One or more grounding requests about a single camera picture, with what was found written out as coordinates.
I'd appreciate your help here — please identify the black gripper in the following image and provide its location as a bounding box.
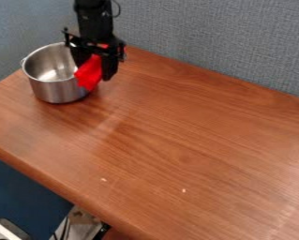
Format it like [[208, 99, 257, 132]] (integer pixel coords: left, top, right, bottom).
[[61, 19, 125, 81]]

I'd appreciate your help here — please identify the red plastic block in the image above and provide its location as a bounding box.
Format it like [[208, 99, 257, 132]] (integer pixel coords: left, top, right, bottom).
[[73, 53, 102, 91]]

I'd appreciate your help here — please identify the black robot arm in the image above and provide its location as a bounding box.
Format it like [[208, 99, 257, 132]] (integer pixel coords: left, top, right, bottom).
[[62, 0, 126, 81]]

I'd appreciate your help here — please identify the stainless steel pot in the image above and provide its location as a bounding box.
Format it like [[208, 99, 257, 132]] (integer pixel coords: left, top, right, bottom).
[[20, 42, 89, 104]]

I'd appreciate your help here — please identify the metal table leg bracket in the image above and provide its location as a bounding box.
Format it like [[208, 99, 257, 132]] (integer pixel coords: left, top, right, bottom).
[[49, 206, 109, 240]]

